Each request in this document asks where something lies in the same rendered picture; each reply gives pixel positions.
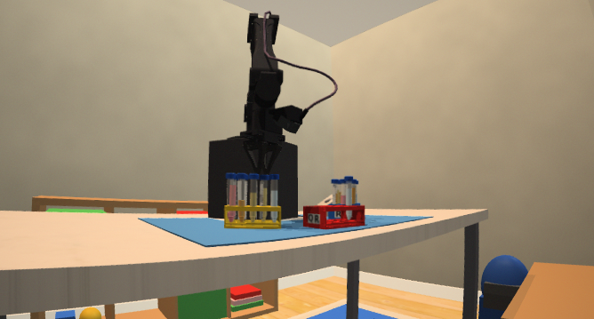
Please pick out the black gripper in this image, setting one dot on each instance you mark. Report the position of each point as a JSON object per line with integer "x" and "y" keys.
{"x": 265, "y": 142}

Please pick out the blue tube rack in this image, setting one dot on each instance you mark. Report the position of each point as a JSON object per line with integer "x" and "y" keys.
{"x": 336, "y": 214}

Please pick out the light blue mat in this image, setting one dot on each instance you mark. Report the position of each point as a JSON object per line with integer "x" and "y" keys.
{"x": 214, "y": 235}

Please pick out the red rack with round wells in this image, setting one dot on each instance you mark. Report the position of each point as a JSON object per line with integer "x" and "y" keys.
{"x": 316, "y": 216}

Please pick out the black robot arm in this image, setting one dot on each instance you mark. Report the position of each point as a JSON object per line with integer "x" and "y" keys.
{"x": 267, "y": 89}

